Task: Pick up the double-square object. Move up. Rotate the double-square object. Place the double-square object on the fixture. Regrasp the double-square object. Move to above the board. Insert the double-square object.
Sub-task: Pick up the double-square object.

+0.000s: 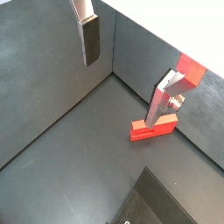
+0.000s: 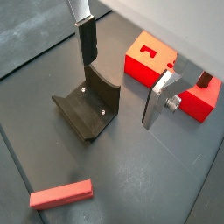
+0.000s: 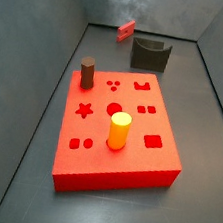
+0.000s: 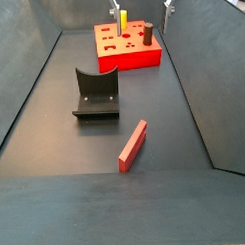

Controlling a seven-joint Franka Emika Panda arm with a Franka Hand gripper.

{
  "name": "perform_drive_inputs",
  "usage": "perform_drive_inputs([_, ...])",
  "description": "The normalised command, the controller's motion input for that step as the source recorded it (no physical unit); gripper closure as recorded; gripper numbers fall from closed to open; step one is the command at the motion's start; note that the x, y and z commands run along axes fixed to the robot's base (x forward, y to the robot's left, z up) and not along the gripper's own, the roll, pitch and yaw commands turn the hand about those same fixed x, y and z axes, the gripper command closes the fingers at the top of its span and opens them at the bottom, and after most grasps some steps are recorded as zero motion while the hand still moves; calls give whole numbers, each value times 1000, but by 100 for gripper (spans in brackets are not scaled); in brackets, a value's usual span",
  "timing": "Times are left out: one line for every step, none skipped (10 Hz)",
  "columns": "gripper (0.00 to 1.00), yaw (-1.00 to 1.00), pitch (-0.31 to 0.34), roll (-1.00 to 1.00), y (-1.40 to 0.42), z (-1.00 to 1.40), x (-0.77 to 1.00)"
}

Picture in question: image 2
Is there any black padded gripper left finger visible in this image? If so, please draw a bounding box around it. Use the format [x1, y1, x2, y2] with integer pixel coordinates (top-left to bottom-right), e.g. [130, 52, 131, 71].
[66, 0, 98, 67]

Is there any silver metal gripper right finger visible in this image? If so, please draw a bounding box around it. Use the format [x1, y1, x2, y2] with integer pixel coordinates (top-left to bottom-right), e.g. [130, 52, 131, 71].
[142, 54, 203, 130]

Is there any red double-square bar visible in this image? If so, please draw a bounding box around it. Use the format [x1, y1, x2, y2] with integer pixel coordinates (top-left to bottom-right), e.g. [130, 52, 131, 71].
[30, 179, 94, 210]

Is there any red shape-sorting board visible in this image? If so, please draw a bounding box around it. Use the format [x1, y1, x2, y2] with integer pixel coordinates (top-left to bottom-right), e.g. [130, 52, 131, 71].
[123, 30, 223, 124]

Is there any brown hexagonal peg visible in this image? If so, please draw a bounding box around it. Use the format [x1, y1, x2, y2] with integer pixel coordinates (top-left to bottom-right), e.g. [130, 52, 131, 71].
[197, 72, 213, 88]

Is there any black curved holder stand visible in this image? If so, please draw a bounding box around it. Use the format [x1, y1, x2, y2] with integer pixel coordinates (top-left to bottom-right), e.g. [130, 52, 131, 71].
[52, 65, 121, 141]

